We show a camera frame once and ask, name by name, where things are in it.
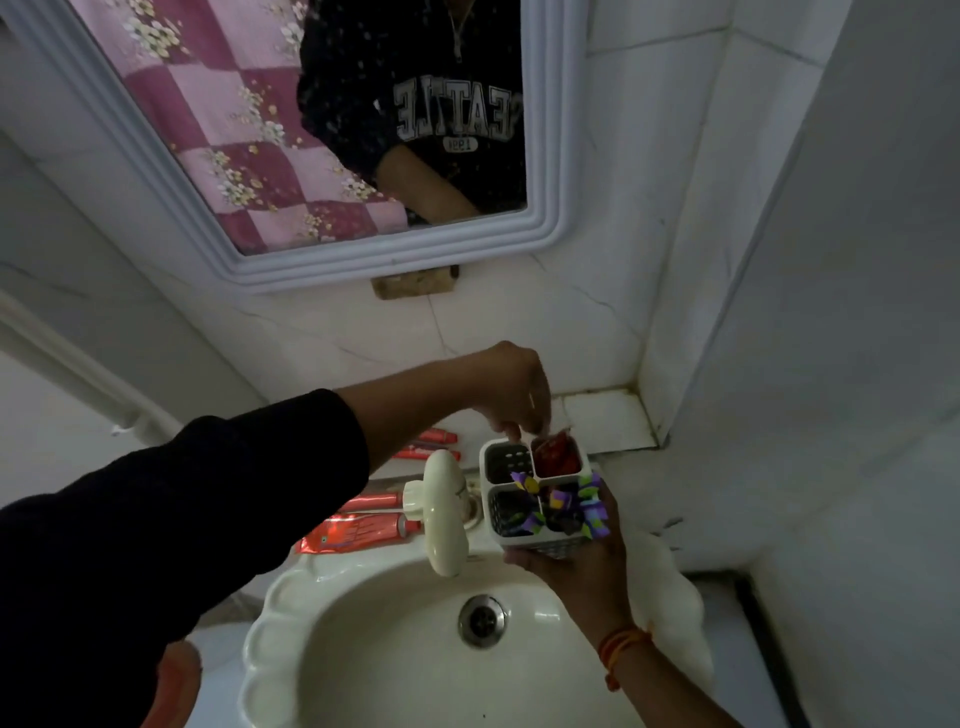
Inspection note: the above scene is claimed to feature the person's left hand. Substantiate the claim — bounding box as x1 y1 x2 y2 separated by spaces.
465 341 556 445

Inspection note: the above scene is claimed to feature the person's right hand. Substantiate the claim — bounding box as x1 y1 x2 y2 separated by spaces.
504 480 640 643

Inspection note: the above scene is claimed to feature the red sachet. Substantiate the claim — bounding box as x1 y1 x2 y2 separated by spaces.
531 429 585 480

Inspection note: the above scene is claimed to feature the white plastic organizer caddy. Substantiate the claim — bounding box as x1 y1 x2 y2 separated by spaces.
478 436 605 562

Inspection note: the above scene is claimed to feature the person's left forearm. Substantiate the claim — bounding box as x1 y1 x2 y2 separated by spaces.
0 358 489 728

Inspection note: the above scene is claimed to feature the person's right forearm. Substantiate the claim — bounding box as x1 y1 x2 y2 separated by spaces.
600 624 745 728

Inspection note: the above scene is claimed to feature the white plastic faucet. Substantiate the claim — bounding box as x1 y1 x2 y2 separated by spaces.
403 448 483 579

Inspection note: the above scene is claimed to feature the metal sink drain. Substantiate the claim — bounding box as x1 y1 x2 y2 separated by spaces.
458 594 510 651

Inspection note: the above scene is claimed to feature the small wooden block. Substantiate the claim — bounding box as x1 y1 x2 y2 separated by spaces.
371 265 460 301

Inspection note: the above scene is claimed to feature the large orange toothpaste tube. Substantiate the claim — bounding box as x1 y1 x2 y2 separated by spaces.
295 515 426 556

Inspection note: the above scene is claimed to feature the white ceramic sink basin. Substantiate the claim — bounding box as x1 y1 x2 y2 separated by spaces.
240 525 715 728

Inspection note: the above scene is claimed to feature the orange plastic container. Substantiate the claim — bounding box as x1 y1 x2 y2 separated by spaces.
141 640 204 728

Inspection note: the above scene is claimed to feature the orange thread bracelet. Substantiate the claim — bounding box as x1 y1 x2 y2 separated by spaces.
598 625 655 693

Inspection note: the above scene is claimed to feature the white framed wall mirror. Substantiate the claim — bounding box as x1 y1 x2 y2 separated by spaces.
0 0 590 295

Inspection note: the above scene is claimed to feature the white wall pipe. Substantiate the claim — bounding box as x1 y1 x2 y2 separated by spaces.
0 288 183 445

